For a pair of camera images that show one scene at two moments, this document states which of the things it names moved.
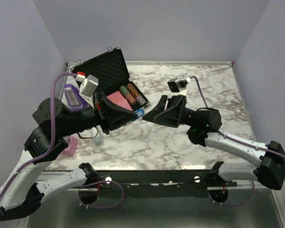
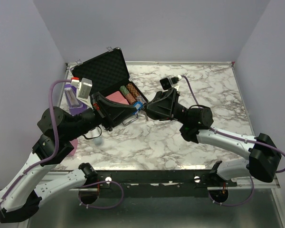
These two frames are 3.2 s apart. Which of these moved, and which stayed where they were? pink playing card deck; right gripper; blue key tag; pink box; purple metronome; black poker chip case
Moved: right gripper; blue key tag
Stayed: black poker chip case; purple metronome; pink box; pink playing card deck
